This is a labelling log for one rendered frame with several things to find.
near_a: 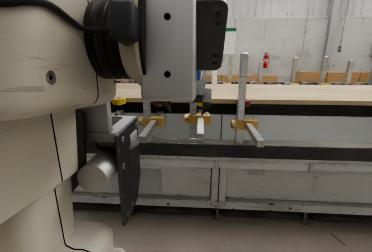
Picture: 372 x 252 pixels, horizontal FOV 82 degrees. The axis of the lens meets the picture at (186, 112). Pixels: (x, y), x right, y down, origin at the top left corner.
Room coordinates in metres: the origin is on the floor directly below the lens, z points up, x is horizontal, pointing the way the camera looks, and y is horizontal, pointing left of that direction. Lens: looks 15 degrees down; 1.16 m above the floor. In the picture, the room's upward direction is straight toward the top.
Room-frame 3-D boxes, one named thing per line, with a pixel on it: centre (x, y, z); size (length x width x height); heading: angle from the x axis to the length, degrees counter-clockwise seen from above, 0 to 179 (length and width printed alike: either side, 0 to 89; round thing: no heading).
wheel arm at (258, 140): (1.04, -0.32, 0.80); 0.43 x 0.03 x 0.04; 176
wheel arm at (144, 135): (1.08, 0.17, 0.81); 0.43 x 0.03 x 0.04; 176
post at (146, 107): (1.13, 0.21, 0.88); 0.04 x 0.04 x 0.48; 86
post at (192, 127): (1.11, -0.04, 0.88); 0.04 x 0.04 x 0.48; 86
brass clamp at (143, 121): (1.13, 0.19, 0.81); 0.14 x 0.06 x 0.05; 86
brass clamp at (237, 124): (1.09, -0.31, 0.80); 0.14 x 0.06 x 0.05; 86
